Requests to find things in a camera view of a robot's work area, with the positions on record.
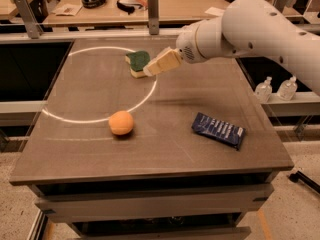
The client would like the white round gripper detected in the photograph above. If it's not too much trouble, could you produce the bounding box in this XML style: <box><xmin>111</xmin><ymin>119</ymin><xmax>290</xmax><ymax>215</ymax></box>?
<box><xmin>143</xmin><ymin>21</ymin><xmax>206</xmax><ymax>77</ymax></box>

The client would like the green and yellow sponge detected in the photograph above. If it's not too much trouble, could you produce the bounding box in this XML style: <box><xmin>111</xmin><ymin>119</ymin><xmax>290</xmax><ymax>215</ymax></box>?
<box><xmin>125</xmin><ymin>51</ymin><xmax>150</xmax><ymax>78</ymax></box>

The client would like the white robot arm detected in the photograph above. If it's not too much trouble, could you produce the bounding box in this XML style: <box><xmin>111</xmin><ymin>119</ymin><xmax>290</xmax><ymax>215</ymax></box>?
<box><xmin>143</xmin><ymin>0</ymin><xmax>320</xmax><ymax>94</ymax></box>

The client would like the white paper sheet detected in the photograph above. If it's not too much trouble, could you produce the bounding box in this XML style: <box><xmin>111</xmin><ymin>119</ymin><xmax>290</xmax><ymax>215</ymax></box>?
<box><xmin>205</xmin><ymin>7</ymin><xmax>225</xmax><ymax>16</ymax></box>

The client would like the orange fruit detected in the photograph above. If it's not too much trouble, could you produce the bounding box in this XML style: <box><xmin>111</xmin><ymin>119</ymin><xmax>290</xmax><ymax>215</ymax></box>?
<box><xmin>109</xmin><ymin>111</ymin><xmax>134</xmax><ymax>135</ymax></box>

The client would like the blue snack packet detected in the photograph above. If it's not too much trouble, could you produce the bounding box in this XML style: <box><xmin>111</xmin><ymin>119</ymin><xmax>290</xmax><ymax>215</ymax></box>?
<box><xmin>191</xmin><ymin>113</ymin><xmax>246</xmax><ymax>150</ymax></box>

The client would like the clear plastic bottle left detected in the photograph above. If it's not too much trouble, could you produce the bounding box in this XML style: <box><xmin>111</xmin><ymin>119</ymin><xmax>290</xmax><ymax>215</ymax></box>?
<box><xmin>255</xmin><ymin>76</ymin><xmax>272</xmax><ymax>103</ymax></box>

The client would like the clear plastic bottle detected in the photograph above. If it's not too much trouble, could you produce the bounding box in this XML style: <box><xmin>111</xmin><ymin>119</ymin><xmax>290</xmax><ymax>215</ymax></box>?
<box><xmin>277</xmin><ymin>76</ymin><xmax>297</xmax><ymax>101</ymax></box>
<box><xmin>255</xmin><ymin>76</ymin><xmax>272</xmax><ymax>103</ymax></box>

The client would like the small paper card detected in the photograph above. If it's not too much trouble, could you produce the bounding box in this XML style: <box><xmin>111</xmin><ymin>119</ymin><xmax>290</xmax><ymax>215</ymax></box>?
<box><xmin>54</xmin><ymin>4</ymin><xmax>82</xmax><ymax>16</ymax></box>

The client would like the clear plastic bottle right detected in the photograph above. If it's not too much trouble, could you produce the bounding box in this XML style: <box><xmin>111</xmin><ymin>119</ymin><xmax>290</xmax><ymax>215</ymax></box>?
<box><xmin>277</xmin><ymin>76</ymin><xmax>297</xmax><ymax>101</ymax></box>

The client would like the grey table drawer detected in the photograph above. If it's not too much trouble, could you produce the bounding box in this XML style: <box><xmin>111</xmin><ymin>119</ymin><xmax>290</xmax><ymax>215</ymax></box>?
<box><xmin>36</xmin><ymin>184</ymin><xmax>273</xmax><ymax>223</ymax></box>

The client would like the black stand leg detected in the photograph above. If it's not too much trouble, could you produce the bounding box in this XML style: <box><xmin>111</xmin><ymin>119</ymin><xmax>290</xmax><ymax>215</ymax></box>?
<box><xmin>289</xmin><ymin>171</ymin><xmax>320</xmax><ymax>194</ymax></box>

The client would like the grey metal bracket middle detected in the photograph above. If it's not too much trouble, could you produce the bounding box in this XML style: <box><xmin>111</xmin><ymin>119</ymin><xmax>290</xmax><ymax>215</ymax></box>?
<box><xmin>147</xmin><ymin>0</ymin><xmax>159</xmax><ymax>35</ymax></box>

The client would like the grey metal bracket left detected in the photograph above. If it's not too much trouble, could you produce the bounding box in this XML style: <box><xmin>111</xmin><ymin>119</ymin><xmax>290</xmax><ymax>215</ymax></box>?
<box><xmin>13</xmin><ymin>0</ymin><xmax>43</xmax><ymax>39</ymax></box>

